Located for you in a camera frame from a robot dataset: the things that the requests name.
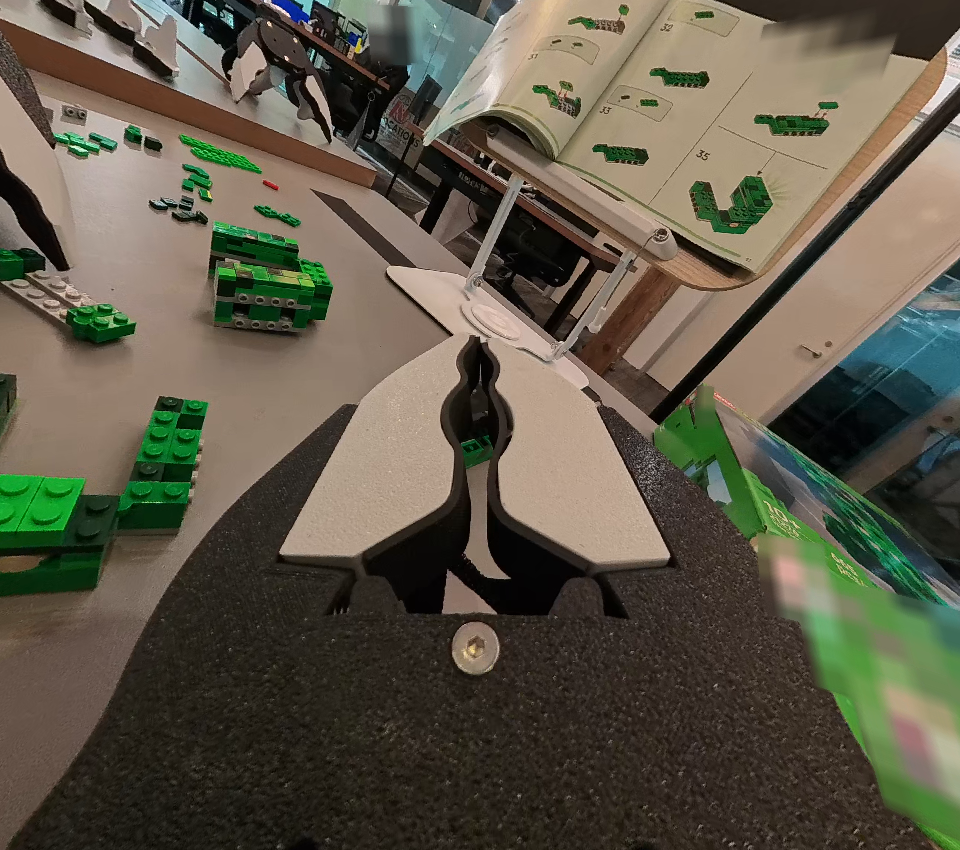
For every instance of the wooden post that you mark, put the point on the wooden post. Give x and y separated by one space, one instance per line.
626 318

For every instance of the green arch brick model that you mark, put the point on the green arch brick model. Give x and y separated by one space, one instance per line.
262 273

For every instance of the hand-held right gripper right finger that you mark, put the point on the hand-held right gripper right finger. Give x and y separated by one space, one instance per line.
577 475

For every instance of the narrow green flat plate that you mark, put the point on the narrow green flat plate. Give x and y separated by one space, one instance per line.
201 142

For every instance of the grey wooden-edged table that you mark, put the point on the grey wooden-edged table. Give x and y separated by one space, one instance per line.
187 93

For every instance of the long green brick assembly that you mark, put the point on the long green brick assembly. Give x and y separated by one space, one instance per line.
169 460

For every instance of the dark green tile pair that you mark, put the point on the dark green tile pair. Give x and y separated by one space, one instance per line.
190 217

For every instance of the green stepped plate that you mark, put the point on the green stepped plate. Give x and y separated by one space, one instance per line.
277 217

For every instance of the brick instruction booklet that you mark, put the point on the brick instruction booklet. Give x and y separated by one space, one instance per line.
675 138

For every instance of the green L-shaped tile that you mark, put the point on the green L-shaped tile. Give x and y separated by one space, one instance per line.
196 170
103 141

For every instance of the green toy set box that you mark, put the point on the green toy set box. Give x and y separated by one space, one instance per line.
697 445

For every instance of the large green flat plate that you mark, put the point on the large green flat plate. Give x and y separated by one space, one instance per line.
225 159

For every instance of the grey desk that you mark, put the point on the grey desk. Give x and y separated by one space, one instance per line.
112 370

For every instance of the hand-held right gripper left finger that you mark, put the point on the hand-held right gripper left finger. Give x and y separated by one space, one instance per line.
375 468

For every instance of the small green brick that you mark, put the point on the small green brick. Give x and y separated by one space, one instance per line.
476 451

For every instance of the black pole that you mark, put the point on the black pole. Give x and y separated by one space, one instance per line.
810 250

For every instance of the grey plate with green brick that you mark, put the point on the grey plate with green brick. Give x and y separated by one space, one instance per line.
52 295

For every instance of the stepped green brick assembly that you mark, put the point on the stepped green brick assembly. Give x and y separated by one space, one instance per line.
45 513

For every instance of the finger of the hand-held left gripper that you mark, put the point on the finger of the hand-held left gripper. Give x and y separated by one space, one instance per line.
34 160

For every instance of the black claw-shaped device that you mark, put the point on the black claw-shaped device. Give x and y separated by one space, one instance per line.
281 52

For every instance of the white book stand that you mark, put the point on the white book stand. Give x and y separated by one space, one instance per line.
427 288

